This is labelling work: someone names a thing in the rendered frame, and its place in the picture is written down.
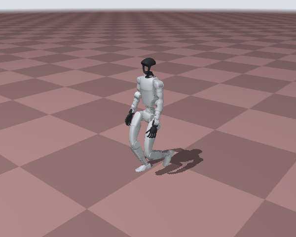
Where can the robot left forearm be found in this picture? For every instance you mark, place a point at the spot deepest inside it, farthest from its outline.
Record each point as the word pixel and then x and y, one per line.
pixel 158 111

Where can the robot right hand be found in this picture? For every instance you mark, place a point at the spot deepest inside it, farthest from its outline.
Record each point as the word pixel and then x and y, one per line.
pixel 129 118

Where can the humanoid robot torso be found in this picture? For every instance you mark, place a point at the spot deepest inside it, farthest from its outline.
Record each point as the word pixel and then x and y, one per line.
pixel 148 94

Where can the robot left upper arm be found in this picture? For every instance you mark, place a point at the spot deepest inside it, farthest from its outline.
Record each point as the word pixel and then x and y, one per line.
pixel 159 90

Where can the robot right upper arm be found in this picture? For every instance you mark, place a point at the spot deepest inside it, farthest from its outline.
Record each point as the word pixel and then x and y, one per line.
pixel 138 93

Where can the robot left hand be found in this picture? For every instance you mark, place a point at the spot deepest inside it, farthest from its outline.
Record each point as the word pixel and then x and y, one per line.
pixel 153 131

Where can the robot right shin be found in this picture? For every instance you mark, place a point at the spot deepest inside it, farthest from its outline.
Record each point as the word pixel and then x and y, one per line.
pixel 139 154

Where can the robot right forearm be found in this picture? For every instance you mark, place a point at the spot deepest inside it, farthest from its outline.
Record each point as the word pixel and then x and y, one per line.
pixel 134 104

